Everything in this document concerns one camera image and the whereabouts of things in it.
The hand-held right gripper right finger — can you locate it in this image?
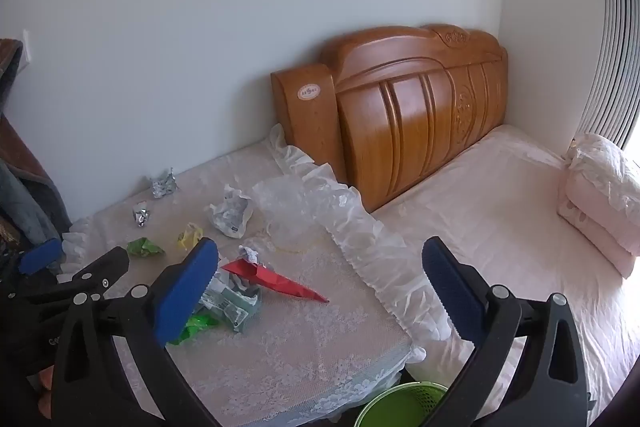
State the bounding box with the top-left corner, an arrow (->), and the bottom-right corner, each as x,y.
421,236 -> 596,427

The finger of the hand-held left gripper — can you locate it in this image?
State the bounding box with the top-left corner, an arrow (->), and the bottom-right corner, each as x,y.
20,246 -> 131,308
0,238 -> 63,303

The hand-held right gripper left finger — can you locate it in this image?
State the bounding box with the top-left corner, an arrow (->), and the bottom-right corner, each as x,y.
51,237 -> 222,427

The white green wipes packet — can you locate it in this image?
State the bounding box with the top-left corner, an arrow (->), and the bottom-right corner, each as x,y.
197,272 -> 262,334

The green mesh bin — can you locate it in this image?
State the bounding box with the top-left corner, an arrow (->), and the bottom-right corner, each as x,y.
352,382 -> 449,427

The person's left hand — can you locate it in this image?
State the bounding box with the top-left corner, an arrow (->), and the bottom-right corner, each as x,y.
36,364 -> 55,420

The bright green wrapper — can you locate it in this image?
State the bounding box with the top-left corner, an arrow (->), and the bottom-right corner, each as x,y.
167,312 -> 221,347

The black shiny jacket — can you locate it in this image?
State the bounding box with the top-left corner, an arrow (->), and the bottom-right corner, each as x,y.
0,214 -> 26,258

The dark green wrapper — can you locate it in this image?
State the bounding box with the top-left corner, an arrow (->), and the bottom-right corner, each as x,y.
126,238 -> 166,258

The yellow wrapper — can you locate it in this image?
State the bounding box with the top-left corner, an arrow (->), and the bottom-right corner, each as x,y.
176,223 -> 205,252

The small silver foil wrapper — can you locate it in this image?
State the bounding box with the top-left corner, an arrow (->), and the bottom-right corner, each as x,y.
131,202 -> 153,228

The red paper cone wrapper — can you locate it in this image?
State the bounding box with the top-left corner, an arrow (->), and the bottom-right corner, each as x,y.
221,258 -> 330,304

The crumpled white packet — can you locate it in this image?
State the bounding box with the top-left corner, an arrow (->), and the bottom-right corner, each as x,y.
207,184 -> 254,239

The pink bed sheet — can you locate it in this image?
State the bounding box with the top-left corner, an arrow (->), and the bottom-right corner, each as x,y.
372,123 -> 640,427

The large silver foil wrapper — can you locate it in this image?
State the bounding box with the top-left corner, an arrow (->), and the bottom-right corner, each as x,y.
146,167 -> 180,199

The brown blanket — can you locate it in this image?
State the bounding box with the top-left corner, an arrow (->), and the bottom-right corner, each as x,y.
0,112 -> 63,228

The clear plastic cup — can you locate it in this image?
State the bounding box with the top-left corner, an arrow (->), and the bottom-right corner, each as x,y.
265,217 -> 321,255

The clear plastic film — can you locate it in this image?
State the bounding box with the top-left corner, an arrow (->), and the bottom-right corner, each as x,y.
252,174 -> 351,253

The folded pink quilt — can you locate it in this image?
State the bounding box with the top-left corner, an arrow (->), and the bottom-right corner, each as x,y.
557,133 -> 640,279

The carved wooden headboard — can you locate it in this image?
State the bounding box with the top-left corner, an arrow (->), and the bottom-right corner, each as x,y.
271,24 -> 510,214

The grey striped window blind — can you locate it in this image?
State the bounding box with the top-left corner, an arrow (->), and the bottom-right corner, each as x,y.
575,0 -> 640,150

